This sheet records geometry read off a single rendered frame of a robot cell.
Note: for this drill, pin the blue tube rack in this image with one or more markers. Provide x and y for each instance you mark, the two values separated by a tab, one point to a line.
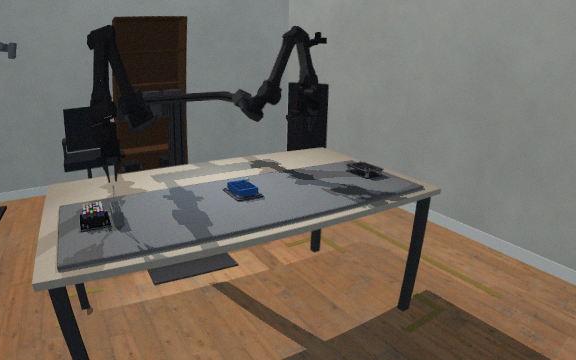
241	188

